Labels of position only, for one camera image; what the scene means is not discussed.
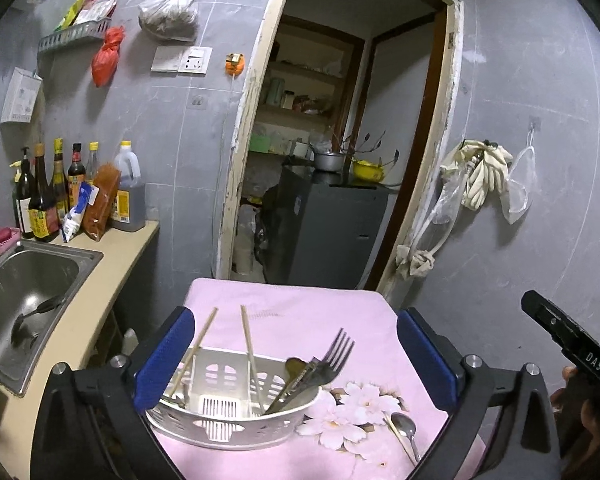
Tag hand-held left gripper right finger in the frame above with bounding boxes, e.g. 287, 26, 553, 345
396, 307, 563, 480

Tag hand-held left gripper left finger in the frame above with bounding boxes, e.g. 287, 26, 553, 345
30, 305, 197, 480

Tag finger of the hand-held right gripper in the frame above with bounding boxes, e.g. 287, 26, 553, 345
521, 289, 600, 387

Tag wooden chopstick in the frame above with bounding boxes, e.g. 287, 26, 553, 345
240, 305, 262, 411
170, 307, 219, 397
382, 415, 418, 467

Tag metal fork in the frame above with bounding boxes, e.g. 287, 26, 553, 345
265, 328, 356, 415

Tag white plastic utensil basket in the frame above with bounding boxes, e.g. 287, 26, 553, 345
145, 345, 323, 451

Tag bronze metal spoon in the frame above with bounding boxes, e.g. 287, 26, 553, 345
277, 356, 313, 406

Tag person's right hand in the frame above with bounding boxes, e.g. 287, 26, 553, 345
550, 366, 600, 480

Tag silver metal spoon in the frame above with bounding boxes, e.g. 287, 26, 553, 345
390, 412, 422, 463

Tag white knotted cloth strip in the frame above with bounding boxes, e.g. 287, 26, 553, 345
396, 200, 456, 278

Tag pink floral cloth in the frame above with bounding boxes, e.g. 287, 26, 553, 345
152, 277, 486, 480

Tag black ladle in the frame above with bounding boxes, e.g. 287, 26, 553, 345
11, 294, 67, 348

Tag stainless steel sink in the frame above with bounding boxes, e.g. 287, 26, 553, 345
0, 239, 104, 397

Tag crumpled clear plastic bag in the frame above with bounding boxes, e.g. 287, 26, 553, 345
427, 170, 463, 226

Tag grey cabinet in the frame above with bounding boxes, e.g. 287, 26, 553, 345
265, 165, 398, 290

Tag large oil jug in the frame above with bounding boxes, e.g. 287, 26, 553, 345
111, 141, 147, 233

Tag white blue packet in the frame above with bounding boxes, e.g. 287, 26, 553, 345
62, 182, 93, 243

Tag orange brown spice packet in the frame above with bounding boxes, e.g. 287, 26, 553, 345
81, 162, 122, 243

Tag white work gloves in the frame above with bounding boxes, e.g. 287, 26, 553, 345
440, 139, 515, 211

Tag dark soy sauce bottle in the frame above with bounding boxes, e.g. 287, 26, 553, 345
28, 143, 61, 243

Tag yellow bowl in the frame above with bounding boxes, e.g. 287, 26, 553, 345
352, 159, 385, 182

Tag red label sauce bottle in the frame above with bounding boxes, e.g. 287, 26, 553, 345
67, 143, 87, 196

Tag clear yellow cap bottle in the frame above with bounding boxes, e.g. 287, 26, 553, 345
86, 141, 101, 186

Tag yellow cap sauce bottle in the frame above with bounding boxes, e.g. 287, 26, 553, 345
50, 138, 71, 213

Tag metal pot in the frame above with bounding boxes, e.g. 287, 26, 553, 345
312, 150, 346, 173

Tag wooden shelf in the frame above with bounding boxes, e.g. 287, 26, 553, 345
252, 57, 351, 156

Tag red plastic bag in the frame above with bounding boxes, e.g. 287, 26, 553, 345
91, 26, 126, 87

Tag clear bag of dried goods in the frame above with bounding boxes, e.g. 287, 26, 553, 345
138, 0, 208, 42

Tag red white packet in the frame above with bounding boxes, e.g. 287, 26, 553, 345
72, 0, 118, 26

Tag yellow green packet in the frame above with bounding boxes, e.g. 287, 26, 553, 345
55, 0, 87, 31

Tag cream door frame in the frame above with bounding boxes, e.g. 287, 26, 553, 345
215, 0, 466, 306

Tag white wall box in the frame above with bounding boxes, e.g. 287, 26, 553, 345
0, 66, 43, 125

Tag white wall socket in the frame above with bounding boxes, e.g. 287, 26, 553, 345
179, 46, 213, 75

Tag white wall switch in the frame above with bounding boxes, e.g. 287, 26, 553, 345
151, 46, 187, 72

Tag grey wall rack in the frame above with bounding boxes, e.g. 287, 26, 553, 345
36, 16, 113, 56

